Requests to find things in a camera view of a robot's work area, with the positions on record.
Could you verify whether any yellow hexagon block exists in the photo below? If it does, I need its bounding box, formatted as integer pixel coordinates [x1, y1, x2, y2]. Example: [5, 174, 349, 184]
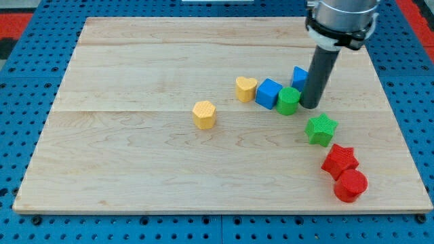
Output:
[192, 100, 216, 129]

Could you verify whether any red star block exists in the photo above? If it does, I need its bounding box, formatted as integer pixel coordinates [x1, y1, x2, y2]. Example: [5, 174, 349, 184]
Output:
[321, 144, 359, 180]

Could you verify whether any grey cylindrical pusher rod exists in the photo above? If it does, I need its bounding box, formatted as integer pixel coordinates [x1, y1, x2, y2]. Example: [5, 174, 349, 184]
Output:
[300, 46, 339, 109]

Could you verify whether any blue block behind rod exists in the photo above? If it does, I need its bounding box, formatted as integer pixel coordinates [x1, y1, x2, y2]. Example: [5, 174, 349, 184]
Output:
[291, 66, 308, 92]

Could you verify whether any green cylinder block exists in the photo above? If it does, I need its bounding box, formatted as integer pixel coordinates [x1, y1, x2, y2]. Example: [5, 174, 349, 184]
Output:
[276, 87, 300, 115]

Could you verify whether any blue cube block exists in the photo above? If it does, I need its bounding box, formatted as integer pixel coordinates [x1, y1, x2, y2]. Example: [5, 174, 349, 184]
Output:
[255, 79, 283, 110]

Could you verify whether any red cylinder block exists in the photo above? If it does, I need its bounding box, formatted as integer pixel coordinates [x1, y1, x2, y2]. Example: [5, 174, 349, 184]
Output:
[334, 169, 368, 203]

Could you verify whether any green star block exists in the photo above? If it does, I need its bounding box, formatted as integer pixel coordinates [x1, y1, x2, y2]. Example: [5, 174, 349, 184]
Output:
[304, 113, 338, 147]

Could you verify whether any light wooden board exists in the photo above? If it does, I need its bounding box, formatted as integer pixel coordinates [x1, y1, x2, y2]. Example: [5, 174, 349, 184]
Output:
[13, 17, 433, 215]

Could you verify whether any yellow heart block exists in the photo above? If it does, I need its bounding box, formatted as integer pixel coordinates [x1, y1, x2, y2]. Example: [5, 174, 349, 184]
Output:
[235, 77, 258, 102]

